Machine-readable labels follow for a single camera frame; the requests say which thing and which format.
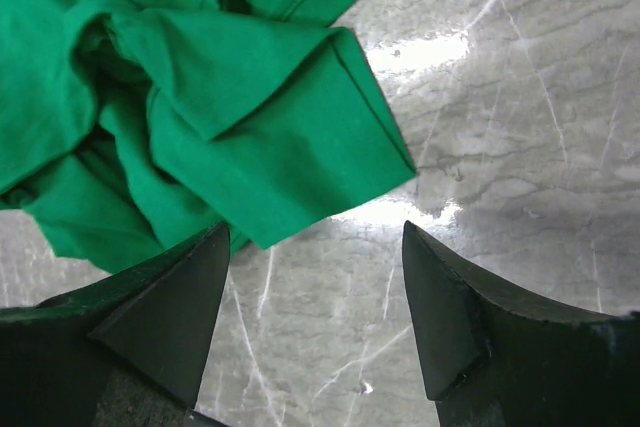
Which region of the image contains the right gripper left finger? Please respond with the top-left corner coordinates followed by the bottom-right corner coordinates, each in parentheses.
top-left (1, 224), bottom-right (230, 426)

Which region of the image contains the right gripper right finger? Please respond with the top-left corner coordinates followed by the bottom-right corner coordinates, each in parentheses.
top-left (402, 223), bottom-right (639, 426)

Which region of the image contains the green t-shirt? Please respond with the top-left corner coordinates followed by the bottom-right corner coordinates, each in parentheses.
top-left (1, 0), bottom-right (415, 273)

